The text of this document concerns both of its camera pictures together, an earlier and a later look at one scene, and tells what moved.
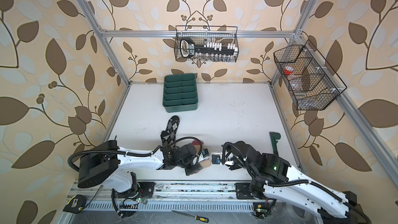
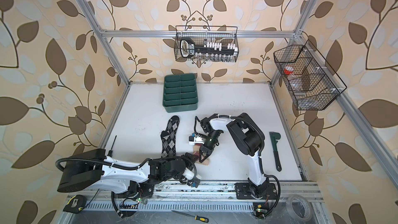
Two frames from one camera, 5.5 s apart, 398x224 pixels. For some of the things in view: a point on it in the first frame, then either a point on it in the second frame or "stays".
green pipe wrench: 274,136 stays
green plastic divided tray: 180,92 stays
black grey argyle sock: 168,137 stays
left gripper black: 193,165 → 189,159
